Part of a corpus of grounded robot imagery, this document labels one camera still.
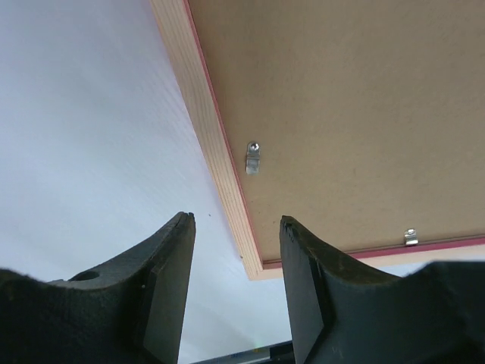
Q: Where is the metal retaining clip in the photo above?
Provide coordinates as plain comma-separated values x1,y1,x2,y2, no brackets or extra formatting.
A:
404,228,419,246
246,141,261,175

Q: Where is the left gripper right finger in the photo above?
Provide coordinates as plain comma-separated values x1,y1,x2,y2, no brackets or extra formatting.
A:
280,216,484,363

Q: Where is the pink wooden photo frame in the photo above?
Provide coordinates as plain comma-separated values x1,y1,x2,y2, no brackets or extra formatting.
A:
151,1,484,281

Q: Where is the brown frame backing board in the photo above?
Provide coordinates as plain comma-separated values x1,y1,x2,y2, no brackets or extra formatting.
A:
189,1,484,259

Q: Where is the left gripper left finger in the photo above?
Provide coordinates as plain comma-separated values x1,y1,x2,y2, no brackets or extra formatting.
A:
1,212,196,363

